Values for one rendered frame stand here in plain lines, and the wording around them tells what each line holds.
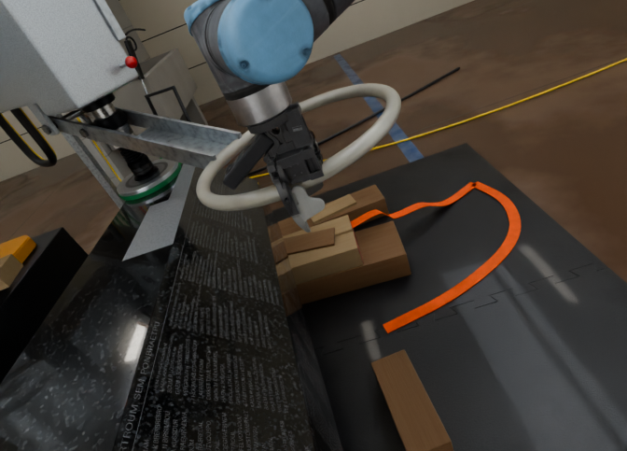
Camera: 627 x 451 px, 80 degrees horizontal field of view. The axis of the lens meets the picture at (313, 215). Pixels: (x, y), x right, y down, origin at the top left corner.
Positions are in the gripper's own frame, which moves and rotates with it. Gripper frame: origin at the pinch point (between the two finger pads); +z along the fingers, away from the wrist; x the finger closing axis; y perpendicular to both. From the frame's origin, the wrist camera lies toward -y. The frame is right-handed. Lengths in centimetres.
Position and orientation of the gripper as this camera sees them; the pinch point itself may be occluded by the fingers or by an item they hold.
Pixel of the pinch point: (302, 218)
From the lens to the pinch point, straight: 68.7
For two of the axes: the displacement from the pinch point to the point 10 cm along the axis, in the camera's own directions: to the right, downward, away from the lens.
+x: -0.2, -5.7, 8.2
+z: 3.6, 7.6, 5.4
